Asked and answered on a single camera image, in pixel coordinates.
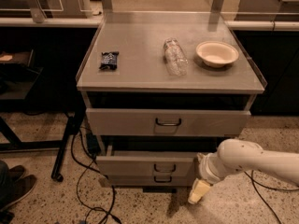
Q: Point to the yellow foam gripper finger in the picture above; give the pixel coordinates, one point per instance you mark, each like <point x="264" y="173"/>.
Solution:
<point x="199" y="188"/>

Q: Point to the grey drawer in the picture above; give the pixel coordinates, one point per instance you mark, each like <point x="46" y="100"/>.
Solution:
<point x="172" y="122"/>
<point x="147" y="163"/>
<point x="148" y="181"/>

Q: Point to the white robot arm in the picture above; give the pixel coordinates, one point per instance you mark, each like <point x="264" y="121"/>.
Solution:
<point x="234" y="156"/>

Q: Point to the grey drawer cabinet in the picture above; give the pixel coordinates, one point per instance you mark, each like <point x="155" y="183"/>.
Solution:
<point x="142" y="81"/>

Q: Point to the clear plastic bottle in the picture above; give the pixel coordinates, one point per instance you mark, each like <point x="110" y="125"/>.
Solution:
<point x="176" y="61"/>

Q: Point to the white paper bowl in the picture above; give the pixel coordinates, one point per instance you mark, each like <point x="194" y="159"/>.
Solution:
<point x="217" y="54"/>

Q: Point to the black power adapter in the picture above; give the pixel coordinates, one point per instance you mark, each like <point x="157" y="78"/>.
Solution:
<point x="92" y="144"/>

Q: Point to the dark snack bar wrapper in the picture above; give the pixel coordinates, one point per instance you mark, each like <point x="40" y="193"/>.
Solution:
<point x="109" y="60"/>

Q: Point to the brown shoe lower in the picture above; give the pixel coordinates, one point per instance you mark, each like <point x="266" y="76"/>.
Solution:
<point x="21" y="189"/>

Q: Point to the brown shoe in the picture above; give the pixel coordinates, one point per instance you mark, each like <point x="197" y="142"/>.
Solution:
<point x="21" y="189"/>
<point x="17" y="172"/>

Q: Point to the brown shoe upper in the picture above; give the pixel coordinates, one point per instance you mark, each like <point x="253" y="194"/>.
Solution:
<point x="17" y="172"/>

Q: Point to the person leg in jeans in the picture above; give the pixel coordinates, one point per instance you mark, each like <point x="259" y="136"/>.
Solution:
<point x="6" y="185"/>

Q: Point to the black desk frame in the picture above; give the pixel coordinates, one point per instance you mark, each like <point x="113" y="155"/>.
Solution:
<point x="18" y="79"/>

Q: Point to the white horizontal rail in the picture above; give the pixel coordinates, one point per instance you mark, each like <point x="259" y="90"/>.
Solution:
<point x="289" y="26"/>

